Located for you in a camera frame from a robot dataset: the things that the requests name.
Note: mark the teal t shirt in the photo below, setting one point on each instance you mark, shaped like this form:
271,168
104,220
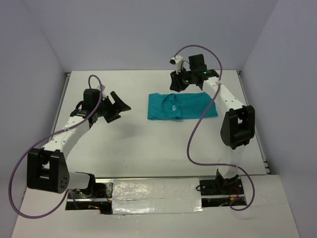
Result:
177,106

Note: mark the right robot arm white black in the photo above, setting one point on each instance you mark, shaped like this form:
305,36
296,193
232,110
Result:
238,124

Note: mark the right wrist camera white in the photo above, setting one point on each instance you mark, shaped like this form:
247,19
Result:
177,61

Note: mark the silver tape patch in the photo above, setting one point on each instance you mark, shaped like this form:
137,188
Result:
155,196

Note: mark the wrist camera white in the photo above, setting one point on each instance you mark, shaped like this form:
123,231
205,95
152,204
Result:
102,90
177,61

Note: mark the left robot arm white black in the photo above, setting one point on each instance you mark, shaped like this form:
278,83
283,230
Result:
47,168

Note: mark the metal base rail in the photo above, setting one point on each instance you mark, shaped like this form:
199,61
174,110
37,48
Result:
101,199

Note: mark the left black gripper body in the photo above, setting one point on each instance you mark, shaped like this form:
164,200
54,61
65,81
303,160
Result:
105,108

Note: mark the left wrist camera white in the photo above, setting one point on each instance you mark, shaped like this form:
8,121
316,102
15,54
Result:
102,90

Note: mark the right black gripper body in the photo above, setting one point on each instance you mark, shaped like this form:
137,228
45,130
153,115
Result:
190,80

